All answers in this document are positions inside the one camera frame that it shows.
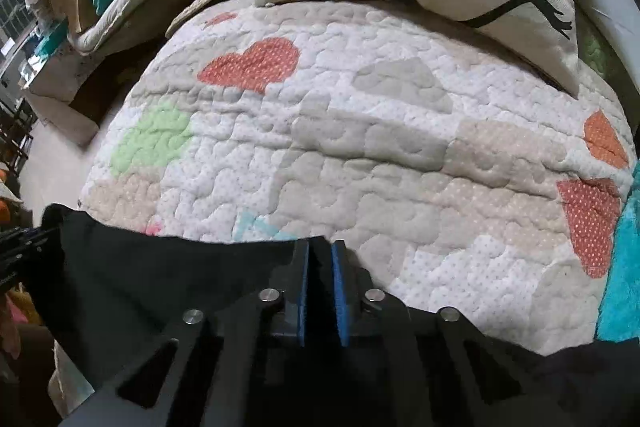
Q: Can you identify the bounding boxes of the quilted heart-print bed cover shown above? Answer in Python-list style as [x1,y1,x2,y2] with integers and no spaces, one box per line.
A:
[80,0,635,356]

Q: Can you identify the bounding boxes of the teal fluffy blanket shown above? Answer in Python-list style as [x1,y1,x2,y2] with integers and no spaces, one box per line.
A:
[594,167,640,344]

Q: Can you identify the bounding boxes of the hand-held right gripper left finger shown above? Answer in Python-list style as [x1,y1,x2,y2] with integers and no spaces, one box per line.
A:
[60,239,312,427]

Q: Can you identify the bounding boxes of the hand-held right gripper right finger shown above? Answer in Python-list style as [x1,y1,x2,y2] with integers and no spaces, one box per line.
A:
[332,240,566,427]

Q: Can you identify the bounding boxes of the black pants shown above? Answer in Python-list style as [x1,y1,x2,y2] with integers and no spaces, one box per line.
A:
[20,204,640,427]

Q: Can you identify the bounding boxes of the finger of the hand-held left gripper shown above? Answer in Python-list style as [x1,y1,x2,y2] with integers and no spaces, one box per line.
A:
[0,227,57,293]

